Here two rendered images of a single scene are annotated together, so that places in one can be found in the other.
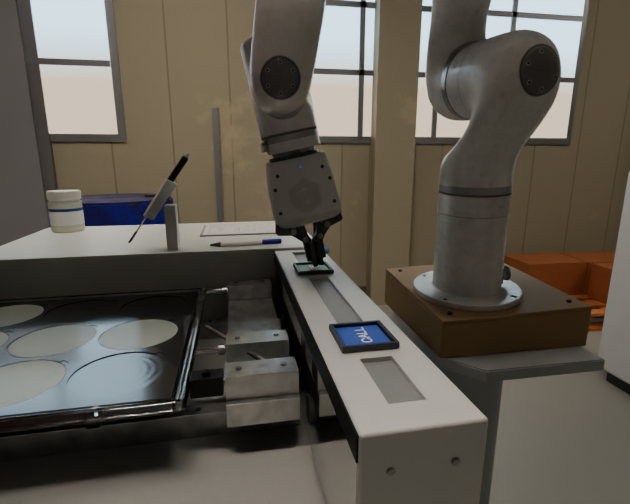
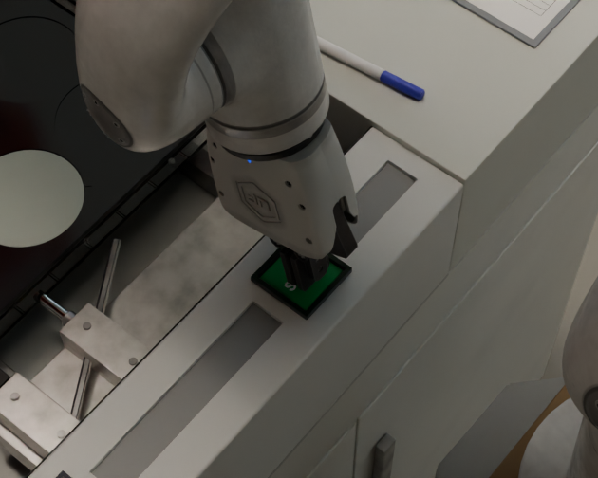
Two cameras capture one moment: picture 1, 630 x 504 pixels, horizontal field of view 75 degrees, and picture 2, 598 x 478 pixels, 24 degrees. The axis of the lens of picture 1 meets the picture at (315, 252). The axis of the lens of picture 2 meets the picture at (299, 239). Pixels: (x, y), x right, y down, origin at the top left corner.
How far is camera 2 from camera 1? 90 cm
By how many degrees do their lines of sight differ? 59
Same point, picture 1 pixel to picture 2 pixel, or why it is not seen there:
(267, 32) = (79, 50)
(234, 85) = not seen: outside the picture
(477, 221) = not seen: outside the picture
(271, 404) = (29, 462)
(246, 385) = (9, 424)
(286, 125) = not seen: hidden behind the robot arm
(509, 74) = (571, 381)
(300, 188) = (250, 186)
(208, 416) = not seen: hidden behind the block
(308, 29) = (135, 89)
